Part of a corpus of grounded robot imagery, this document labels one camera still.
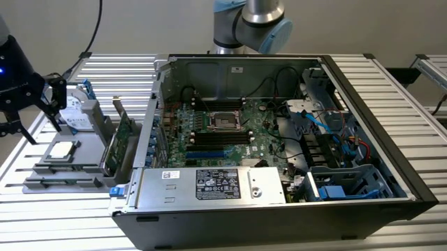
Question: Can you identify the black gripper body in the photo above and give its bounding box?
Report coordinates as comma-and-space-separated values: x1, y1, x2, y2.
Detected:
0, 34, 47, 112

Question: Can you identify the silver hard disk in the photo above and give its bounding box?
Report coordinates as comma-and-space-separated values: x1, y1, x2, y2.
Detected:
56, 87, 96, 130

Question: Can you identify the silver CPU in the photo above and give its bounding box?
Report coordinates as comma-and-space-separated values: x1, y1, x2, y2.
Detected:
47, 141, 79, 159

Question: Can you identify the grey parts rack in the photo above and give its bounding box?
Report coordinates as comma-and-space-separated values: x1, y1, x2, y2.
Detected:
21, 98, 141, 195

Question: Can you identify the green graphics card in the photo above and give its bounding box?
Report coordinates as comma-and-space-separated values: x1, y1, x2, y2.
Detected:
99, 96, 136, 177

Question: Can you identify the blue case latch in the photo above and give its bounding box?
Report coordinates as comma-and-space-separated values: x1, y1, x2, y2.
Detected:
108, 184, 125, 198

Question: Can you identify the long black expansion slot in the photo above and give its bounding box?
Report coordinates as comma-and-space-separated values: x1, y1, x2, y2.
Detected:
185, 145, 226, 153

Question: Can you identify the blue expansion slot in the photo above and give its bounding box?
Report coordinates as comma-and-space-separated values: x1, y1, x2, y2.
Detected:
185, 152, 226, 159

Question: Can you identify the CPU socket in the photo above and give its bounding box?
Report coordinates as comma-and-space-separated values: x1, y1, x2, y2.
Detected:
204, 109, 246, 131

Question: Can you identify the silver power supply unit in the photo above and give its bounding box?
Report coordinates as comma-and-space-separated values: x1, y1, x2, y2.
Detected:
133, 167, 287, 208

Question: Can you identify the green motherboard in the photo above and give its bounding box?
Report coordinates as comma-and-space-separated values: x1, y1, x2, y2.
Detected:
159, 98, 306, 181

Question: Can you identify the silver chipset heat sink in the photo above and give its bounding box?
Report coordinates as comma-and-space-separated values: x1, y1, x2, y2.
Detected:
240, 157, 264, 168

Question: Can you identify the metal disk bay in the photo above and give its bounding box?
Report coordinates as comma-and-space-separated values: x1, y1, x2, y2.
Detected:
284, 99, 351, 140

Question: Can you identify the black PC case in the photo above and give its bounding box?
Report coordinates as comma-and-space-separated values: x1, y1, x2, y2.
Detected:
111, 53, 439, 250

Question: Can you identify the black fan shroud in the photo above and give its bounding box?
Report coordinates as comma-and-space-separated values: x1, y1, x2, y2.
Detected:
302, 133, 351, 168

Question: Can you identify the grey drive cage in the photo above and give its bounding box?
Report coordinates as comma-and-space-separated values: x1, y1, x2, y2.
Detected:
306, 164, 391, 202

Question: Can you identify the aluminium slat side table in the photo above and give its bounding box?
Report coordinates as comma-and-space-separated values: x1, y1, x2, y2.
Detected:
410, 54, 447, 95

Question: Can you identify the black hanging cable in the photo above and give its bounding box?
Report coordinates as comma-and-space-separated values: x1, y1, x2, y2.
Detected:
64, 0, 105, 79

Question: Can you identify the black looped wire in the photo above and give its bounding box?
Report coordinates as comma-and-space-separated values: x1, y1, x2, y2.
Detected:
274, 66, 302, 106

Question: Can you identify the blue data wire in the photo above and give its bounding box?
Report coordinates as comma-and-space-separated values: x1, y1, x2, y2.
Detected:
302, 109, 358, 161

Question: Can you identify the red wire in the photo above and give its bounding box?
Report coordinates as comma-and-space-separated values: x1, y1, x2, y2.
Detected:
359, 140, 371, 161

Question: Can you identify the black cable by side table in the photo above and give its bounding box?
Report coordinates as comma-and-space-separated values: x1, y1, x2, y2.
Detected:
431, 93, 447, 116

